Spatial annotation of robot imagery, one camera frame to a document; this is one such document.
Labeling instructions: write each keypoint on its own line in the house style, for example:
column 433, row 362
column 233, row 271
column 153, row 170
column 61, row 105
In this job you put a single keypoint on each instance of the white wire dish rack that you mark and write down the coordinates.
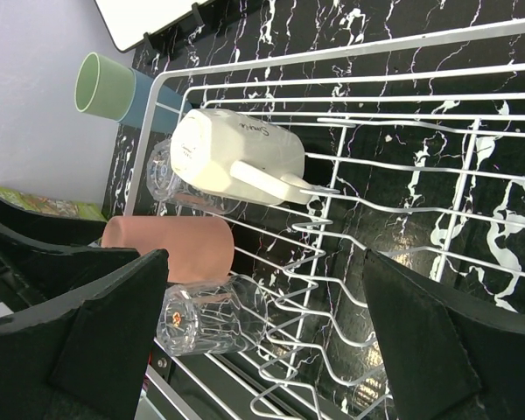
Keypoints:
column 419, row 144

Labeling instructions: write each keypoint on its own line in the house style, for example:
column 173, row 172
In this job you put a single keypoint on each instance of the white dry-erase board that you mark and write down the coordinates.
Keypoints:
column 128, row 21

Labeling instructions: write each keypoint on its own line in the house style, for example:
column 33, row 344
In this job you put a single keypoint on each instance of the pink plastic cup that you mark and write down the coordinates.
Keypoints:
column 200, row 248

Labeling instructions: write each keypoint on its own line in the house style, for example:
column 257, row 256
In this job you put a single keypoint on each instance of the green plastic cup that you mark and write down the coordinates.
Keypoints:
column 104, row 87

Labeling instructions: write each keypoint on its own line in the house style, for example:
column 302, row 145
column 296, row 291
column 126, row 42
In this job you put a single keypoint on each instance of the clear glass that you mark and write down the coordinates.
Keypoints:
column 165, row 186
column 221, row 317

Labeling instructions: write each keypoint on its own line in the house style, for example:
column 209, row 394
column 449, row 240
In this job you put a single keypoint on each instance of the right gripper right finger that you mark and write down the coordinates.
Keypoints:
column 447, row 355

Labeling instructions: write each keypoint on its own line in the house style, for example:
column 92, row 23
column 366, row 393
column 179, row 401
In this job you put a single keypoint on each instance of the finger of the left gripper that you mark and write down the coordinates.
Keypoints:
column 52, row 229
column 32, row 272

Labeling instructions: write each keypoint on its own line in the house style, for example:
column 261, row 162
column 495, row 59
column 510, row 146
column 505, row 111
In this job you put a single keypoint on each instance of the green box with wood top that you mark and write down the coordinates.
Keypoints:
column 56, row 207

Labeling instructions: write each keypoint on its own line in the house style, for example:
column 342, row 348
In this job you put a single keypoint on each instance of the white faceted mug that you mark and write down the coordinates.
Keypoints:
column 222, row 152

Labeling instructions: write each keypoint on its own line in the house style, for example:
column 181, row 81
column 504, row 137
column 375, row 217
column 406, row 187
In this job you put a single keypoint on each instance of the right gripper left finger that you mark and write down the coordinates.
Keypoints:
column 83, row 354

